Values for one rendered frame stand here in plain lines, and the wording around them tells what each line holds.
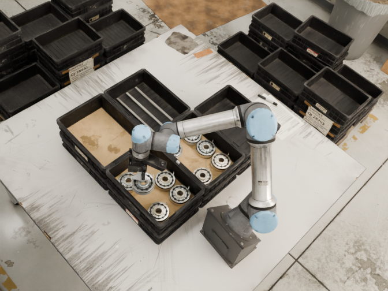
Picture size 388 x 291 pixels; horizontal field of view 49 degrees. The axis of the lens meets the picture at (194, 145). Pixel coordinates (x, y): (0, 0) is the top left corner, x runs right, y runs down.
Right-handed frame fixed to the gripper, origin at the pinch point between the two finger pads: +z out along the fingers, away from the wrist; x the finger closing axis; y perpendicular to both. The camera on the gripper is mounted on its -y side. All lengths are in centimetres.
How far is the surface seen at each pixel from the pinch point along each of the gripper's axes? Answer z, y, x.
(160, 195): 16.4, -8.1, 0.3
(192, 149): 16.4, -22.8, -29.3
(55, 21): 61, 89, -170
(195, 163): 16.4, -24.8, -20.7
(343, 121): 46, -128, -86
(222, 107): 17, -39, -61
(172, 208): 16.4, -14.9, 6.6
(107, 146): 16.3, 21.9, -25.6
